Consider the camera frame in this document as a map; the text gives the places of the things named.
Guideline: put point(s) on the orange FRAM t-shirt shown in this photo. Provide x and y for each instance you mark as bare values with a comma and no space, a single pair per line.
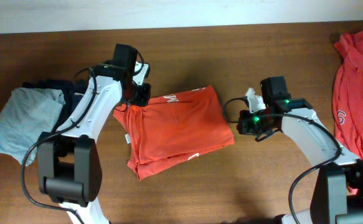
173,129

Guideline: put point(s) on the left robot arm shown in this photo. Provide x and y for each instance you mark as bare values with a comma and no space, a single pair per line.
69,169

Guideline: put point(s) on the grey folded shirt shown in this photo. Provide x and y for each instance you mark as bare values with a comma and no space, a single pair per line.
28,113

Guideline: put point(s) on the red crumpled shirt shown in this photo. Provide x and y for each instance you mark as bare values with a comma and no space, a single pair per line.
347,93

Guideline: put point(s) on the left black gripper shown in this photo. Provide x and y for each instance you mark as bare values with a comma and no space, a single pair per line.
144,99

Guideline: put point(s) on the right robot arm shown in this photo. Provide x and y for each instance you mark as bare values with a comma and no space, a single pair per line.
338,193

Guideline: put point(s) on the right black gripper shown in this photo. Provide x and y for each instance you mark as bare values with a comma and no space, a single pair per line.
243,125

